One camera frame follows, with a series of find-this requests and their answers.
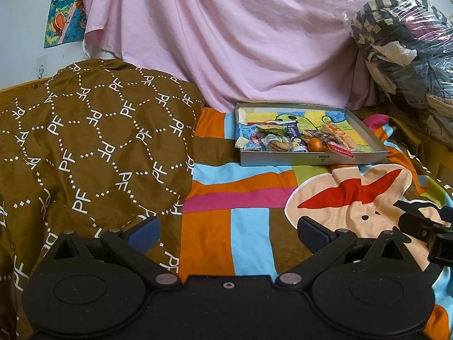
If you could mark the dark blue bar packet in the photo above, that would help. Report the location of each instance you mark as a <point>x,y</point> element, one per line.
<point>293,134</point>

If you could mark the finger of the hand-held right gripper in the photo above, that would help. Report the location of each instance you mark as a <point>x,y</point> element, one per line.
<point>421,225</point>

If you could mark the cartoon wall poster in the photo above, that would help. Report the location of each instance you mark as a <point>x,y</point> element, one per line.
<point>63,17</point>

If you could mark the pink cloth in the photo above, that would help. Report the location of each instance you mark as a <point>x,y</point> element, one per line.
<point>230,42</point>

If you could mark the light blue snack packet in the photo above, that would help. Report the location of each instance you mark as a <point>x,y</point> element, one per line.
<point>247,136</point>

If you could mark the clear bag of clothes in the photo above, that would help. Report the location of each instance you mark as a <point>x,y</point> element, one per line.
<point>407,53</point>

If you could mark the orange ball snack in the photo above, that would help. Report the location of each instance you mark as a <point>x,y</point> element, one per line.
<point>315,145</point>

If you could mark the colourful cartoon blanket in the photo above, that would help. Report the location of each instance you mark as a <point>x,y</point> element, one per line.
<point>247,191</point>

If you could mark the white wall outlet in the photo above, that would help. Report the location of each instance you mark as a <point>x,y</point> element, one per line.
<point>41,66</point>

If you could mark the green yellow snack packet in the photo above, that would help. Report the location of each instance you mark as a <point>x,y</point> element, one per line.
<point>272,128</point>

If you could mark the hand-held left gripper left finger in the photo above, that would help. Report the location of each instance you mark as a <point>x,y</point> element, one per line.
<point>145,232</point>

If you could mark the brown patterned pillow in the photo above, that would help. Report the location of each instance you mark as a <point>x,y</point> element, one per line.
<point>88,131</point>

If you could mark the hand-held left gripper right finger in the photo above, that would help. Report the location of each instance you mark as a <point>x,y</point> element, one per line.
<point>311,233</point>

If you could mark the clear nut packet red end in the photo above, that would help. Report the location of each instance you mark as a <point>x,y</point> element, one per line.
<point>339,150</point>

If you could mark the wooden headboard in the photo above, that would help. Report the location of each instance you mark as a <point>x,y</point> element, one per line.
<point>21,86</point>

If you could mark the grey tray with cartoon lining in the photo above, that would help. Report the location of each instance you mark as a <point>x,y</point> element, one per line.
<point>283,158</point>

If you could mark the clear cookie packet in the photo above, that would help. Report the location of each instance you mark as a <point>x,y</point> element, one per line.
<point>276,145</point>

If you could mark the clear orange cereal bar packet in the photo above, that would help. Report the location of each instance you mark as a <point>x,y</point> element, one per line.
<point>348,139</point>

